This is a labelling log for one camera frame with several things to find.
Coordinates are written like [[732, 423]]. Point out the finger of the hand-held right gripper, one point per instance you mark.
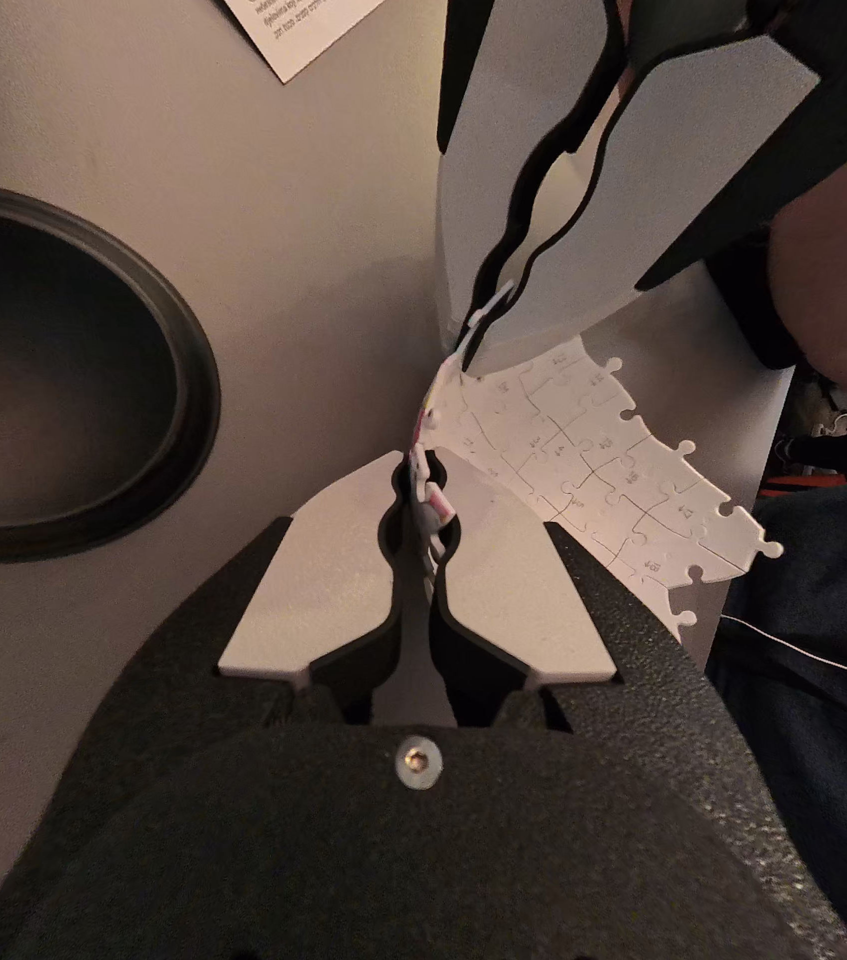
[[664, 180], [506, 120]]

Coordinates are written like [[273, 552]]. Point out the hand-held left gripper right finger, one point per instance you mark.
[[521, 600]]

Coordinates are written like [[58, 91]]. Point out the white instruction leaflet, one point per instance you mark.
[[304, 30]]

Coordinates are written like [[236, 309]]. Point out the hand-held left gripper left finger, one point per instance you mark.
[[319, 600]]

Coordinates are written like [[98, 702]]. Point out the white puzzle piece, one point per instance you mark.
[[481, 323]]

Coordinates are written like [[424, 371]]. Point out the assembled white puzzle section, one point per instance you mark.
[[604, 465]]

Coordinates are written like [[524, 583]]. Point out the person's right forearm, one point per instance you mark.
[[844, 285]]

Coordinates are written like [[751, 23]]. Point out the black round ball stand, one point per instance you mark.
[[64, 375]]

